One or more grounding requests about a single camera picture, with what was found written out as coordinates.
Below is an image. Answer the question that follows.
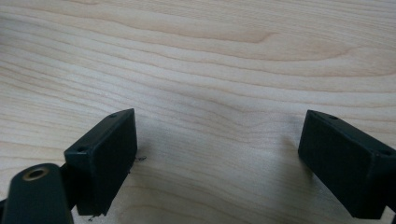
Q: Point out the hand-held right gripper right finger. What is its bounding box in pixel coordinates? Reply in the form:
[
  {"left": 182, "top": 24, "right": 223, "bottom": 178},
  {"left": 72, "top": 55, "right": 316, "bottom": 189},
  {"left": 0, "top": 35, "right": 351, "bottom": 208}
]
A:
[{"left": 297, "top": 109, "right": 396, "bottom": 220}]

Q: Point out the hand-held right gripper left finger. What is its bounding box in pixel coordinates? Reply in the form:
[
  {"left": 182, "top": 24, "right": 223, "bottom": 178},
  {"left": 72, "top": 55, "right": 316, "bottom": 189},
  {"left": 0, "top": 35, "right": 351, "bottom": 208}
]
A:
[{"left": 64, "top": 107, "right": 138, "bottom": 217}]

